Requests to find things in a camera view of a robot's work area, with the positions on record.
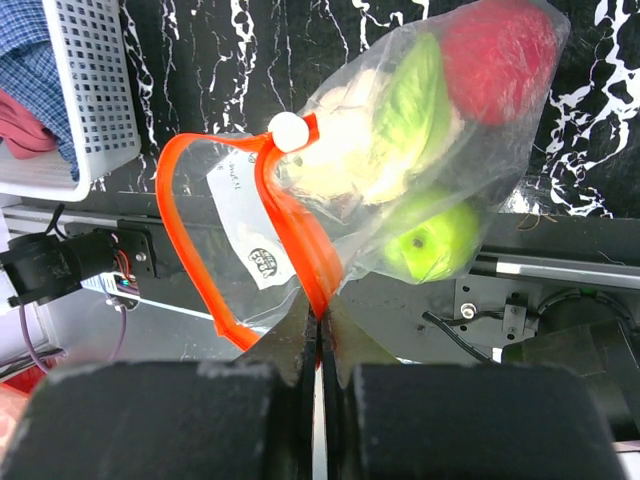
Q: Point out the fake green white cabbage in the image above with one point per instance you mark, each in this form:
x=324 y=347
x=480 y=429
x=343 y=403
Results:
x=382 y=121

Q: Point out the fake green apple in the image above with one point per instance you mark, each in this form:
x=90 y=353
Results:
x=430 y=237

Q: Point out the white laundry basket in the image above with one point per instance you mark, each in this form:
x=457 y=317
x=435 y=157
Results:
x=89 y=50

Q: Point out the blue checkered cloth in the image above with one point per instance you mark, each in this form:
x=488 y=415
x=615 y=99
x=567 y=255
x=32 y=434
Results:
x=29 y=74

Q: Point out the clear zip top bag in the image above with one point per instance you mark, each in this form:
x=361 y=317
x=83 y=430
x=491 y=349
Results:
x=250 y=242

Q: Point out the fake red fruit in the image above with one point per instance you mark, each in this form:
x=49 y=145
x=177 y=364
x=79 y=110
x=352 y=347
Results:
x=498 y=59

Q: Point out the dark red cloth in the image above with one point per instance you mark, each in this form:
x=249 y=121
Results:
x=25 y=136

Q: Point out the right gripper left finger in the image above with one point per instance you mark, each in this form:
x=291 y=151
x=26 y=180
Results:
x=249 y=418

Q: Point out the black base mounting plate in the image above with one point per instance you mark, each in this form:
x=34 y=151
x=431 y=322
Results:
x=170 y=322

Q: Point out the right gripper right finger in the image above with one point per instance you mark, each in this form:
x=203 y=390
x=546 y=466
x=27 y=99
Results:
x=385 y=419

